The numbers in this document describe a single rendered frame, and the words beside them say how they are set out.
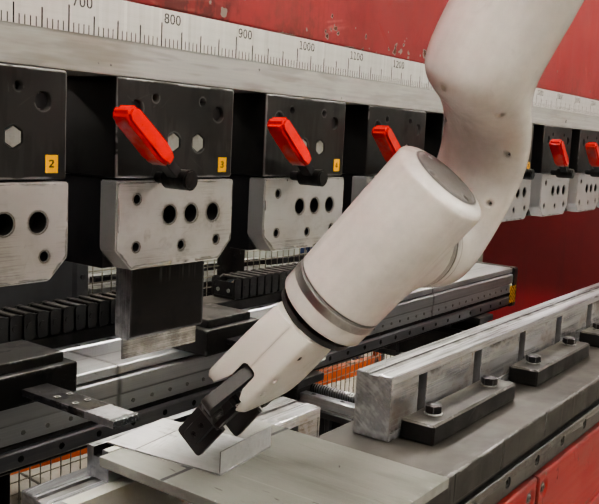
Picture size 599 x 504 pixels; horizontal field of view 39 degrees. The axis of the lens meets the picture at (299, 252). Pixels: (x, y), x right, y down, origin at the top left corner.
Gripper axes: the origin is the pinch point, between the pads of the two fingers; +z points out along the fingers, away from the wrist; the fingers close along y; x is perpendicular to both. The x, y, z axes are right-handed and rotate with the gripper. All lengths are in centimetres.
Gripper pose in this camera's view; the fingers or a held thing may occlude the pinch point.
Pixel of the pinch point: (219, 421)
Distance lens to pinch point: 80.3
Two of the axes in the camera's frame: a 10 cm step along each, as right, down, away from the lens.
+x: 6.4, 7.2, -2.8
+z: -6.0, 6.9, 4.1
